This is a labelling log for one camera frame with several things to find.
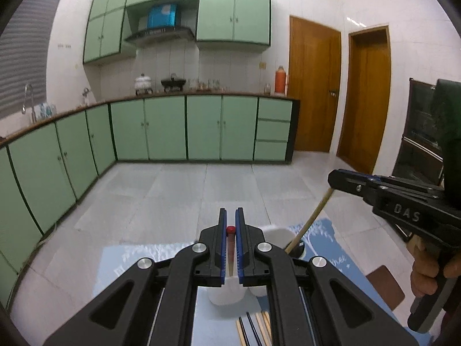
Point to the black spoon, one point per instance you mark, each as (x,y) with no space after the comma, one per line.
(297,250)

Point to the chrome kitchen faucet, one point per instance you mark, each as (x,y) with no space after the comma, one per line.
(29,95)

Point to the black wok with lid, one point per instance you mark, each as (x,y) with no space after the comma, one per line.
(173,83)

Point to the green base cabinets straight run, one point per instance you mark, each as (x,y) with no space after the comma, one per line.
(165,129)

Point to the tall green wall cabinet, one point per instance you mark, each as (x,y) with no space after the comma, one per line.
(230,18)

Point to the black chopstick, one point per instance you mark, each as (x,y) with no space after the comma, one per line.
(246,331)
(253,328)

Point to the white lidded pot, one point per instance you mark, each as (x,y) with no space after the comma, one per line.
(143,83)

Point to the green drawer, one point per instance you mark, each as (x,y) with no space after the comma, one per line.
(271,150)
(274,109)
(273,130)

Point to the green corner wall cabinet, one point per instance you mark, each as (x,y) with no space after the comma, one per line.
(104,36)

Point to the orange thermos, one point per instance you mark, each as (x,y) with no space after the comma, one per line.
(280,81)

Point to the person's right hand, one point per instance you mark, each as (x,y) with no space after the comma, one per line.
(425,274)

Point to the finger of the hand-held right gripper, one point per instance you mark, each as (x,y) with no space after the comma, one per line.
(407,186)
(351,182)

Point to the blue printed table mat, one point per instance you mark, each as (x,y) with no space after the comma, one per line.
(331,245)

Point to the dish soap bottles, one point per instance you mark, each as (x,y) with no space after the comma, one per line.
(47,111)

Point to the grey window blind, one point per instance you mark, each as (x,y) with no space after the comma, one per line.
(25,54)

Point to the black range hood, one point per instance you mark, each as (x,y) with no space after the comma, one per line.
(158,35)

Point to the glass jar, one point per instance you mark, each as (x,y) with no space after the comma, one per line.
(267,88)

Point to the plain wooden door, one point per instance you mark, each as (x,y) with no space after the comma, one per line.
(367,104)

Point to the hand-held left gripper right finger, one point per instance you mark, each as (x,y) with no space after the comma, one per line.
(240,259)

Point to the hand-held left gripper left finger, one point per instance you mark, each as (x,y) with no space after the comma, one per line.
(223,245)

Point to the green base cabinets curved run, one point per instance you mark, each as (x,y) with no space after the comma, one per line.
(39,173)

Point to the white two-compartment utensil holder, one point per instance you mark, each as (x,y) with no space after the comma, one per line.
(225,293)

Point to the black glass-front disinfection cabinet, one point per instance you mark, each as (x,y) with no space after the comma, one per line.
(419,115)

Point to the brown stool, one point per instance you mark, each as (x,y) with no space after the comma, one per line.
(387,288)

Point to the blue-wrapped hood chimney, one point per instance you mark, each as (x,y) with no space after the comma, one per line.
(162,16)

